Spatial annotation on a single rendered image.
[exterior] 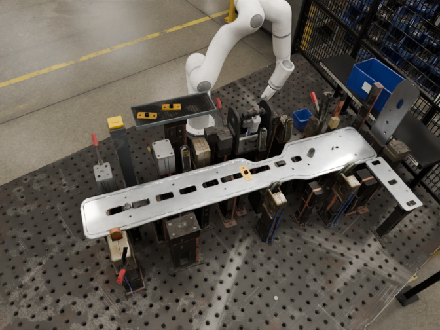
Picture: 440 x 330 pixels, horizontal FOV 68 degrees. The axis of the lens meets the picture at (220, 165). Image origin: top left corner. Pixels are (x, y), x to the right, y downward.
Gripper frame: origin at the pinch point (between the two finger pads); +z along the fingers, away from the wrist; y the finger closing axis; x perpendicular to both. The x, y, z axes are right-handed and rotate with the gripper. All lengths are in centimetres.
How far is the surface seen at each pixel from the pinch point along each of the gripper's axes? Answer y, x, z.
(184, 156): 77, -6, -20
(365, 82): -19, 38, -37
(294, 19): -182, -44, 56
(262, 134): 45, 14, -27
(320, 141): 24, 38, -25
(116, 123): 86, -37, -21
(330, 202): 43, 60, -16
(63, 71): -7, -198, 147
